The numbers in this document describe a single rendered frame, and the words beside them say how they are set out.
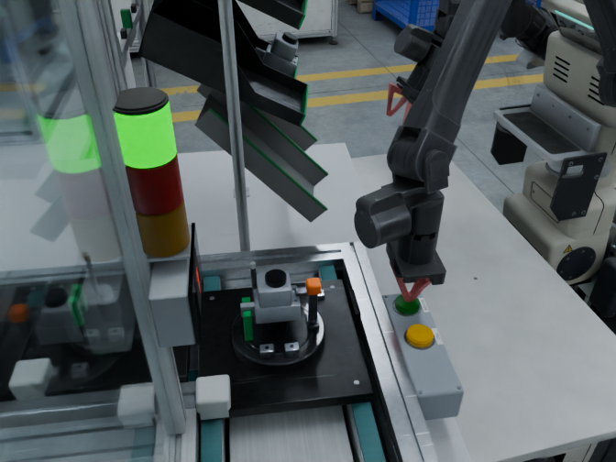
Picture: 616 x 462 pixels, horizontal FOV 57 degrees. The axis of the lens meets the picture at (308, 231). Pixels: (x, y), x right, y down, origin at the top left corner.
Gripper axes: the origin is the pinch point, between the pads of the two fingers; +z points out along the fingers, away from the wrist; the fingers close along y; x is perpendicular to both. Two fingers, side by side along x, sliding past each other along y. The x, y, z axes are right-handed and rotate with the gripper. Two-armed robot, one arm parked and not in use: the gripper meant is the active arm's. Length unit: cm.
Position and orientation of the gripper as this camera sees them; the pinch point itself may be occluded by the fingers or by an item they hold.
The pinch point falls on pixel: (409, 296)
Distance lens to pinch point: 93.9
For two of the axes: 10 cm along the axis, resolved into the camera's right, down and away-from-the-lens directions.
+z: 0.0, 8.0, 6.0
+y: 1.4, 5.9, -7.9
